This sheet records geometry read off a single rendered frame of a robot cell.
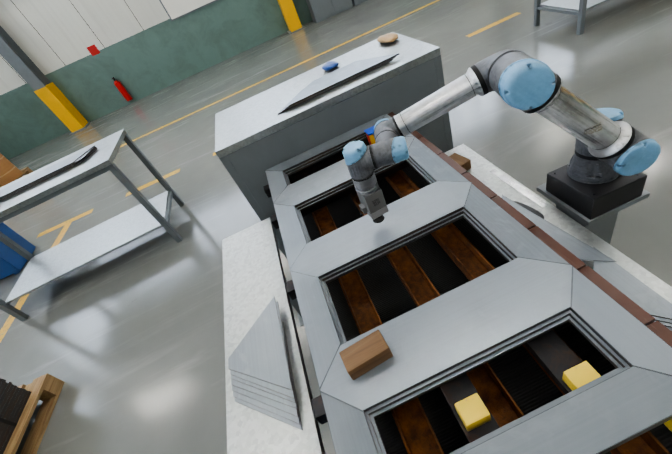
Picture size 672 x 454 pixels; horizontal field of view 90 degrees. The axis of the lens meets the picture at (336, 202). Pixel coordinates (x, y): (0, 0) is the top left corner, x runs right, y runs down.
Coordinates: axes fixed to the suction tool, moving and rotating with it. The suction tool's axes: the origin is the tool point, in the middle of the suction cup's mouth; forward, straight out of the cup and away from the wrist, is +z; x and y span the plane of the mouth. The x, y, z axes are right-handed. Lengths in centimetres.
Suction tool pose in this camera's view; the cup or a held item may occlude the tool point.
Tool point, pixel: (378, 218)
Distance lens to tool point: 122.4
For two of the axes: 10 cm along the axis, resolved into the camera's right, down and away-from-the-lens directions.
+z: 3.3, 7.2, 6.1
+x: 8.7, -4.8, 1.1
